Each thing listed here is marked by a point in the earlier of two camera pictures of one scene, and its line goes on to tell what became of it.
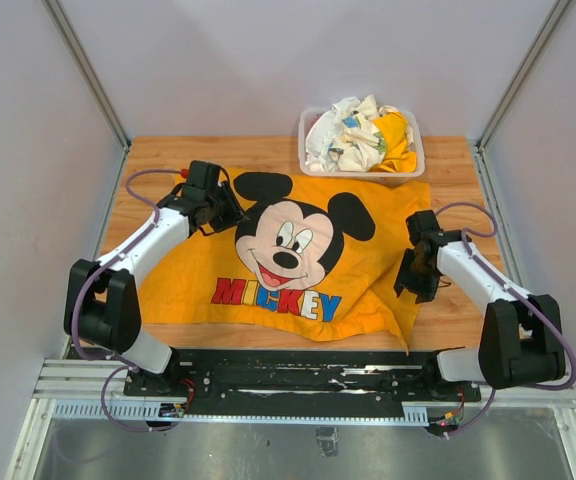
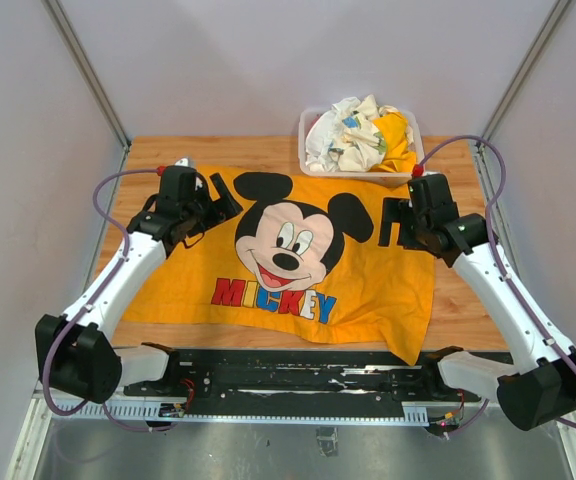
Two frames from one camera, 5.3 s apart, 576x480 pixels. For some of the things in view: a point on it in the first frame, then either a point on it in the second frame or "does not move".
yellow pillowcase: x=308 y=259 does not move
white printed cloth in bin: x=344 y=137 does not move
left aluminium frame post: x=87 y=69 does not move
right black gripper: x=424 y=290 to x=396 y=210
